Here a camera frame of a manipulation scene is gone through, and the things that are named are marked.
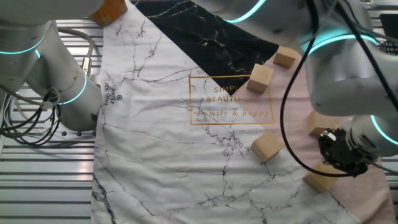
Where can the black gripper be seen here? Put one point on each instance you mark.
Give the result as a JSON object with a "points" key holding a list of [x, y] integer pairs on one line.
{"points": [[349, 149]]}

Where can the light wooden cube block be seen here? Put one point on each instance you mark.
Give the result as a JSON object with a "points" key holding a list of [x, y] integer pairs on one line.
{"points": [[260, 78], [317, 124], [320, 183], [285, 56], [266, 146]]}

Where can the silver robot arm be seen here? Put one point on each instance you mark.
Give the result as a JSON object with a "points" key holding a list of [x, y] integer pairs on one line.
{"points": [[342, 77]]}

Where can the black keyboard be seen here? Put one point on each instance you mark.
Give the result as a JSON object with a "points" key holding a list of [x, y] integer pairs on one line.
{"points": [[390, 47]]}

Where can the black flat panel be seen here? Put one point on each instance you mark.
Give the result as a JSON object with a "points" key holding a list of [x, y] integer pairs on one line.
{"points": [[389, 26]]}

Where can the grey flat device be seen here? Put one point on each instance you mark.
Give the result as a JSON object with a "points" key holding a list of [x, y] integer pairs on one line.
{"points": [[384, 3]]}

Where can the marble pattern table cloth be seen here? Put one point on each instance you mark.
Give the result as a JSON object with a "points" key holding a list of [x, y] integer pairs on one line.
{"points": [[171, 155]]}

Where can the brown cardboard box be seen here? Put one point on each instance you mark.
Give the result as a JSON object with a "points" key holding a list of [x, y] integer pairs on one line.
{"points": [[109, 12]]}

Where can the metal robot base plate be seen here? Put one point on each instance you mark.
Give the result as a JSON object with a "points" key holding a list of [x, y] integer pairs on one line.
{"points": [[71, 134]]}

